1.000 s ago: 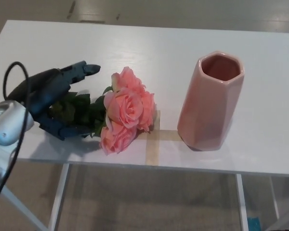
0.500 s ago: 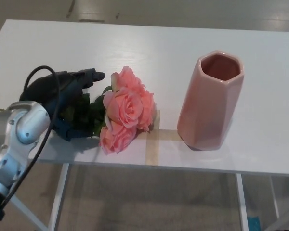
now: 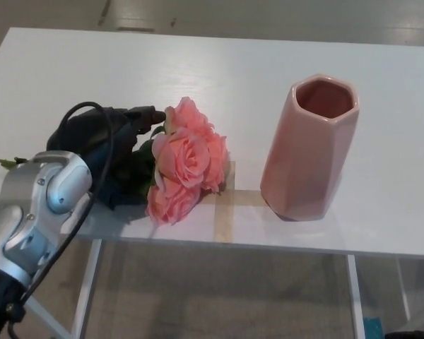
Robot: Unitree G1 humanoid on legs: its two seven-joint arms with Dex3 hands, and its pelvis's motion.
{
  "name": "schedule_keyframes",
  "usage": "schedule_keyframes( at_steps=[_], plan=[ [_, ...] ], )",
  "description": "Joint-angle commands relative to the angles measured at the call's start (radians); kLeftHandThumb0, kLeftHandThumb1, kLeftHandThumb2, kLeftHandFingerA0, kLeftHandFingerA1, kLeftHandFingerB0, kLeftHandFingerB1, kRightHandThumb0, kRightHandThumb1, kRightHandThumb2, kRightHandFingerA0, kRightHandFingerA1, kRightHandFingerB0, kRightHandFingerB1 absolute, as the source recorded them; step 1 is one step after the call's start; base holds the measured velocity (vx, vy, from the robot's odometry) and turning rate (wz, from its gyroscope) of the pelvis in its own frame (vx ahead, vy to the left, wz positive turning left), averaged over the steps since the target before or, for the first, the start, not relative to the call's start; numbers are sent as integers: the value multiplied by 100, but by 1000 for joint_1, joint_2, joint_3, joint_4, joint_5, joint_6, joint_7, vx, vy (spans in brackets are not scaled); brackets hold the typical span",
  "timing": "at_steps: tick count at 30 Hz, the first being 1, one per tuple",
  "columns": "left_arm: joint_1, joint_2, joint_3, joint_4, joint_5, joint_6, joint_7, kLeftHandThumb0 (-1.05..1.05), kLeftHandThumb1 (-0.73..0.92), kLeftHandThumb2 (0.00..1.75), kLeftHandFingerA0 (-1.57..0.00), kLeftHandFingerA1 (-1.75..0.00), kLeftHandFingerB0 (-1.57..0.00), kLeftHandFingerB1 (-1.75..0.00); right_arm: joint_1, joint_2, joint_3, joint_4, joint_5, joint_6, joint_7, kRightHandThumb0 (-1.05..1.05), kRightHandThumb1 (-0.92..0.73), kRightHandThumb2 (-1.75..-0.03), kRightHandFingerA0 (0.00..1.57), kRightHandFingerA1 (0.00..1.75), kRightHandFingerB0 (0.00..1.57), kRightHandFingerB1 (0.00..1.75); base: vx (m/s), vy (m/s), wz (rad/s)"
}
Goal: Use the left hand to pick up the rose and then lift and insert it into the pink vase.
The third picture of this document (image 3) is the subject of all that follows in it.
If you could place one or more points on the pink faceted ceramic vase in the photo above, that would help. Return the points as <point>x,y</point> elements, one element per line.
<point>304,152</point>

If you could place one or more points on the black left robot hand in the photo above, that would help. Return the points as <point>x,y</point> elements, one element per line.
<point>85,134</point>

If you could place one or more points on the white table leg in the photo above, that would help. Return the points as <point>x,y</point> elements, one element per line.
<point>403,286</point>
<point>88,282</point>
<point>355,296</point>

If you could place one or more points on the short beige tape strip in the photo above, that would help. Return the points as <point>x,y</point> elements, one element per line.
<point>247,197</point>

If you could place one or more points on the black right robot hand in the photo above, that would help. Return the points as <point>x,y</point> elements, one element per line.
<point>410,335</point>

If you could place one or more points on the teal floor tape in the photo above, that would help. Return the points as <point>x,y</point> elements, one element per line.
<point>370,328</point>

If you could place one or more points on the pink rose bouquet green stems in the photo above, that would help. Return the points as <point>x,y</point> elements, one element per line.
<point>187,159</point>

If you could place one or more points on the white metal stand frame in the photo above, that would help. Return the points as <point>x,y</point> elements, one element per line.
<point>46,318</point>

